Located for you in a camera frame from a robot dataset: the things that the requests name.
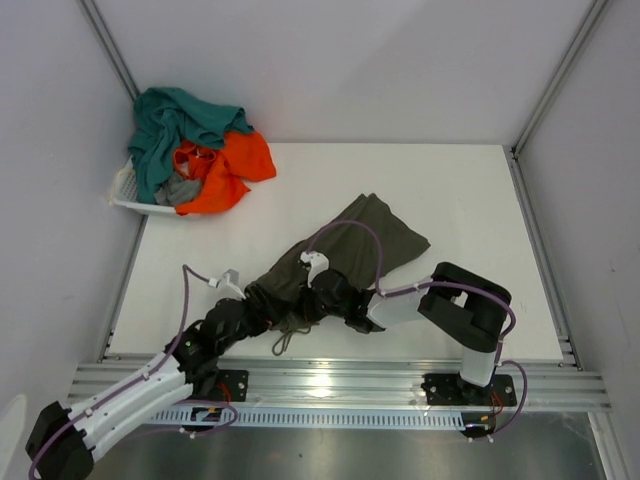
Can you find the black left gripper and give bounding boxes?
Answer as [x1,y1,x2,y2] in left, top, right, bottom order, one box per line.
[217,283,293,354]

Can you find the olive green shorts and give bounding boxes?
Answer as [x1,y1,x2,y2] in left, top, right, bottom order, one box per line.
[248,194,431,356]

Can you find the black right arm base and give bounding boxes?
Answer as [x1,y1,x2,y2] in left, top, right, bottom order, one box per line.
[421,373,517,407]

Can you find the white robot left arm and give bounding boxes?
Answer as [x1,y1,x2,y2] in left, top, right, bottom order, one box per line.
[25,299,270,479]

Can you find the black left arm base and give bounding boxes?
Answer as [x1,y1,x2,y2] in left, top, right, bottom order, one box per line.
[194,370,249,403]

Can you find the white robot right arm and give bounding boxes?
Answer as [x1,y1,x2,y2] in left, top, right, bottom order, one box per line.
[301,252,516,404]

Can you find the grey shorts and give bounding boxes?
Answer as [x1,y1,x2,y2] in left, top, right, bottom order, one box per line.
[154,173,202,207]

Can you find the orange shorts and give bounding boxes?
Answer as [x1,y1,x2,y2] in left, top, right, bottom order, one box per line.
[173,132,277,216]

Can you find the teal shorts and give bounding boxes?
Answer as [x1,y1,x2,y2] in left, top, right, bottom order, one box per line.
[128,87,254,204]

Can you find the white plastic laundry basket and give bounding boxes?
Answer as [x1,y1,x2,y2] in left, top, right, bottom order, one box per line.
[108,157,177,216]

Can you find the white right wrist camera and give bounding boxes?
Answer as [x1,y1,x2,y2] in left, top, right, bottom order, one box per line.
[299,251,329,285]

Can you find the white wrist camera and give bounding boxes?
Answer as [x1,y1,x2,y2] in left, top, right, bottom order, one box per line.
[207,269,245,300]
[299,251,329,285]

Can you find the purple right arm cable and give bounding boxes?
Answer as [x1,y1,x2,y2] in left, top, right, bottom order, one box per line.
[305,219,531,444]

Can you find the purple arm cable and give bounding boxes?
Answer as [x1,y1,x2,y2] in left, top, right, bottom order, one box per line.
[27,263,239,480]
[305,219,531,444]

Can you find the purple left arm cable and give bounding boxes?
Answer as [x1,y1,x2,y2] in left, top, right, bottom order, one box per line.
[27,263,239,480]

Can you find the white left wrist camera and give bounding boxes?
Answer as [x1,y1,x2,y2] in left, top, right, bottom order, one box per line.
[207,269,245,300]

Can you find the white slotted cable duct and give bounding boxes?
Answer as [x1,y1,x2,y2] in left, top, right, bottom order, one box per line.
[148,405,474,431]

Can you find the aluminium mounting rail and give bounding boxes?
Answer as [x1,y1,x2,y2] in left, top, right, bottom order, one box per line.
[67,355,614,412]

